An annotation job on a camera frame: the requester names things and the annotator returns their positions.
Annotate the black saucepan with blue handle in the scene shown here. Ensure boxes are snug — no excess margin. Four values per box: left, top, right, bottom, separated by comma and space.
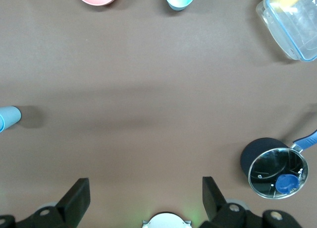
239, 128, 317, 200

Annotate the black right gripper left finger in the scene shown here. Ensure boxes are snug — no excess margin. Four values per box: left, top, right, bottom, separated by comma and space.
30, 177, 91, 228

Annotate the glass lid with blue knob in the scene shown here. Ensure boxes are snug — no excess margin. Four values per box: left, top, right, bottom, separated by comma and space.
247, 147, 310, 200

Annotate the clear plastic food container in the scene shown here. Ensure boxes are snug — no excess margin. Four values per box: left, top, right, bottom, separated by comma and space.
256, 0, 317, 63

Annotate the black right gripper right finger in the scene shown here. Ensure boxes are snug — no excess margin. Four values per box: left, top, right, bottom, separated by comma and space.
200, 176, 265, 228

